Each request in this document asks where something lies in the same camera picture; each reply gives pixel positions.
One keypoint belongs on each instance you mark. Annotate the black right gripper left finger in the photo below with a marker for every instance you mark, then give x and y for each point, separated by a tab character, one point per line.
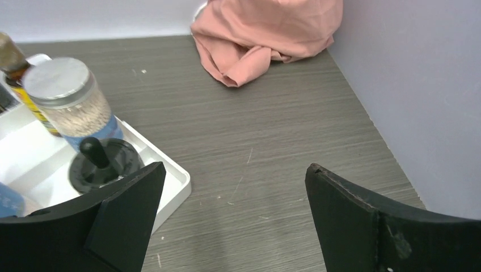
107	229

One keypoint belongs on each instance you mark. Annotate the silver lid jar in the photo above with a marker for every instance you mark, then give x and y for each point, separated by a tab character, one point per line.
66	92

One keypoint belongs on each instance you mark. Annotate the yellow oil bottle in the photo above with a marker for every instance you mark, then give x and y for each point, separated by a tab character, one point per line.
15	65

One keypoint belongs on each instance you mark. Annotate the white divided plastic tray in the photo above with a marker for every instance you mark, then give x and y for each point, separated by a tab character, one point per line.
35	166

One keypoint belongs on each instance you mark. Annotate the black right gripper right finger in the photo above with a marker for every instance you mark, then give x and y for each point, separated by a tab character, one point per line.
361	230

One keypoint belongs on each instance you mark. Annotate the pink cloth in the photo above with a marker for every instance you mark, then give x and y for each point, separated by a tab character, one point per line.
238	40

